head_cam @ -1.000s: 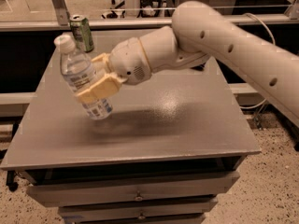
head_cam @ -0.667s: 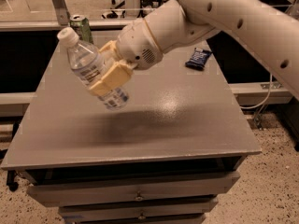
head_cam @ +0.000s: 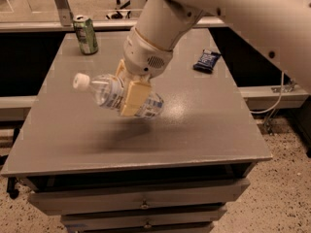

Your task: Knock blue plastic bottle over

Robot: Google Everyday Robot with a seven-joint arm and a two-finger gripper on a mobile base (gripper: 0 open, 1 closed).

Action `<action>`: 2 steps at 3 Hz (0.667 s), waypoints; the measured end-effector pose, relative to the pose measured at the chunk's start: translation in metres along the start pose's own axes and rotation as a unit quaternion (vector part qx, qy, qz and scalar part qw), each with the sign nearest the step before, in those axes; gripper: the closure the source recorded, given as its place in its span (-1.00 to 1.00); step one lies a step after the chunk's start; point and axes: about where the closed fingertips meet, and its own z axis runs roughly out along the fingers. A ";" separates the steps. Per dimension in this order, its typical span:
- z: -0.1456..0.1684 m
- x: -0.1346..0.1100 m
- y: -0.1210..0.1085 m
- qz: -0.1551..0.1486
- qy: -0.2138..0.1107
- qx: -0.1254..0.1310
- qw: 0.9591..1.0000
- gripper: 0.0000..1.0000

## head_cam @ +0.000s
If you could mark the left metal railing post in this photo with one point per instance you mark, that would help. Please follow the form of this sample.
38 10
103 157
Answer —
64 12

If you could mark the green soda can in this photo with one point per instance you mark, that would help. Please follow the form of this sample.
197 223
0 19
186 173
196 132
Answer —
85 34

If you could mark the grey lower drawer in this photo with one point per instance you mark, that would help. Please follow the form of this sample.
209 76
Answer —
144 218

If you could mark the clear plastic water bottle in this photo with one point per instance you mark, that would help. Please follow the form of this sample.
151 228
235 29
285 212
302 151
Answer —
108 92

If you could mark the grey top drawer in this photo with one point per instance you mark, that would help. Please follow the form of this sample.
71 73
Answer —
140 197

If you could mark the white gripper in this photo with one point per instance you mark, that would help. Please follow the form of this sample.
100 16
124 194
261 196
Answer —
145 57

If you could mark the black office chair base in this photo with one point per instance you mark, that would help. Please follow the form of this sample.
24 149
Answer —
121 11

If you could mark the blue snack wrapper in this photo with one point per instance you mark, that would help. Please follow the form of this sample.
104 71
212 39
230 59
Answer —
207 61

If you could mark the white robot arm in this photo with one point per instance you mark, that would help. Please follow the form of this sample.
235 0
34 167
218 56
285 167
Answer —
280 30

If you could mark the grey drawer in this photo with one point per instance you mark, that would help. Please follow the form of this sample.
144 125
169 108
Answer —
140 197
144 218

